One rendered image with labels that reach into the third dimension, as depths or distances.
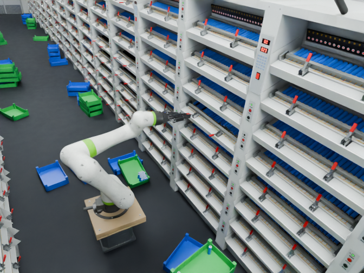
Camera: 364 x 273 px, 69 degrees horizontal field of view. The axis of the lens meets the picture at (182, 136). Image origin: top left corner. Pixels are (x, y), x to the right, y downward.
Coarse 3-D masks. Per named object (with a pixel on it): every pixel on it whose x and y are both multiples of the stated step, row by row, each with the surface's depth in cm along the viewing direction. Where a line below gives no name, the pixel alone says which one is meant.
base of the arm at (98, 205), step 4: (96, 200) 185; (100, 200) 185; (96, 204) 182; (100, 204) 182; (104, 204) 183; (84, 208) 181; (88, 208) 182; (92, 208) 182; (96, 208) 182; (100, 208) 183; (104, 208) 184; (108, 208) 183; (112, 208) 183; (116, 208) 185; (100, 212) 182; (108, 212) 184; (112, 212) 184
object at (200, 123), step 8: (184, 104) 201; (184, 112) 198; (192, 112) 195; (192, 120) 192; (200, 120) 187; (200, 128) 187; (208, 128) 179; (216, 136) 172; (224, 136) 171; (224, 144) 166; (232, 144) 165; (232, 152) 163
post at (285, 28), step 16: (272, 16) 114; (288, 16) 113; (272, 32) 117; (288, 32) 118; (304, 32) 125; (272, 48) 119; (272, 80) 130; (256, 96) 134; (256, 112) 137; (240, 128) 150; (256, 144) 151; (240, 176) 161; (240, 192) 170; (224, 208) 185; (224, 240) 196
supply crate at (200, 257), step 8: (208, 240) 154; (200, 248) 152; (208, 248) 156; (216, 248) 153; (192, 256) 149; (200, 256) 153; (208, 256) 153; (216, 256) 154; (224, 256) 149; (184, 264) 146; (192, 264) 149; (200, 264) 149; (208, 264) 149; (216, 264) 150; (224, 264) 150; (232, 264) 143; (176, 272) 144; (184, 272) 145; (192, 272) 145; (200, 272) 145; (208, 272) 145; (216, 272) 146; (224, 272) 146; (232, 272) 146
